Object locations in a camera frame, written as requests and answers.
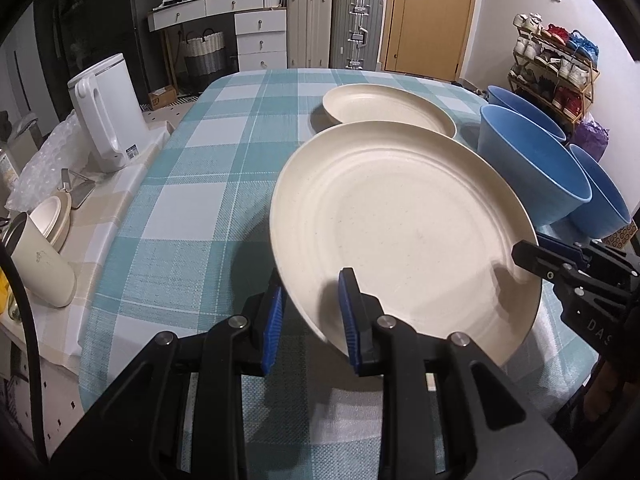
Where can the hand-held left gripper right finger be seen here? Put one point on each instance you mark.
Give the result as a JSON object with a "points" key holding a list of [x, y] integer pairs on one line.
{"points": [[350, 320]]}

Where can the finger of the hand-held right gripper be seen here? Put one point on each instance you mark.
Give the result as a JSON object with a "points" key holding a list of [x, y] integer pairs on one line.
{"points": [[540, 262], [555, 242]]}

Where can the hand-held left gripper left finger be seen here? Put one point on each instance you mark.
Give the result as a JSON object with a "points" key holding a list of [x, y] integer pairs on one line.
{"points": [[272, 330]]}

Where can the blue bowl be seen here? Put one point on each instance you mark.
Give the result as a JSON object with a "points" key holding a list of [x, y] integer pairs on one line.
{"points": [[602, 195], [520, 105], [530, 170]]}

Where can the large cream plate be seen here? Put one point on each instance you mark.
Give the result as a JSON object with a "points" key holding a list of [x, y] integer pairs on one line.
{"points": [[400, 220]]}

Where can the person's right hand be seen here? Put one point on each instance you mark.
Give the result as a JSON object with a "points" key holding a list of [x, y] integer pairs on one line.
{"points": [[604, 387]]}

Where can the purple bag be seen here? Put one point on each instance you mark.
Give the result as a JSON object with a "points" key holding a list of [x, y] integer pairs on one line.
{"points": [[592, 135]]}

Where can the teal checked tablecloth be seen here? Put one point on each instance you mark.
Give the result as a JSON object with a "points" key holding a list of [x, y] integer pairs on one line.
{"points": [[200, 210]]}

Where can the wooden shoe rack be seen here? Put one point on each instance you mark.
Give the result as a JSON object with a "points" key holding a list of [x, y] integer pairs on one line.
{"points": [[592, 80]]}

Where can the row of sneakers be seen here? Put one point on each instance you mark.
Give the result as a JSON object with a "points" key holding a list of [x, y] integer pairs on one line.
{"points": [[565, 67]]}

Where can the small cream plate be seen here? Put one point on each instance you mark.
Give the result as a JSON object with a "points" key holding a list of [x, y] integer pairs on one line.
{"points": [[385, 105]]}

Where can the cream mug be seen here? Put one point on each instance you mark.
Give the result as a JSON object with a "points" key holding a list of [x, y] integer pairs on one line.
{"points": [[42, 270]]}

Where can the small cream bowl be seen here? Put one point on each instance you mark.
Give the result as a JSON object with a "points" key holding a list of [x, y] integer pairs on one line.
{"points": [[50, 215]]}

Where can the wooden door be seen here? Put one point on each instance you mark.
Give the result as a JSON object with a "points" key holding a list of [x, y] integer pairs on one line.
{"points": [[430, 25]]}

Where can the small cardboard box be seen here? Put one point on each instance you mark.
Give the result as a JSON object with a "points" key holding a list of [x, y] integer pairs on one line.
{"points": [[162, 97]]}

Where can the white electric kettle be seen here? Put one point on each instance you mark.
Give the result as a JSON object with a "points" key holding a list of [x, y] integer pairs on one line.
{"points": [[115, 110]]}

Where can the woven laundry basket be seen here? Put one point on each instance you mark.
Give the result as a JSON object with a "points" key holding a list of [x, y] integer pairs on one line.
{"points": [[205, 55]]}

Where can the bubble wrap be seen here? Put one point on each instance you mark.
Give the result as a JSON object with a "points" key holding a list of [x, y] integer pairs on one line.
{"points": [[50, 150]]}

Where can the silver suitcase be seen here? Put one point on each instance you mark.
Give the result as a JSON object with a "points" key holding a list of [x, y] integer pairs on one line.
{"points": [[356, 30]]}

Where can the cream suitcase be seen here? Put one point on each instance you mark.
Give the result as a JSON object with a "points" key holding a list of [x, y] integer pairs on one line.
{"points": [[309, 25]]}

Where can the white drawer dresser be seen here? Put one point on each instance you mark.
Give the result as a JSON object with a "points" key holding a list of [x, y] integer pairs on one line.
{"points": [[260, 25]]}

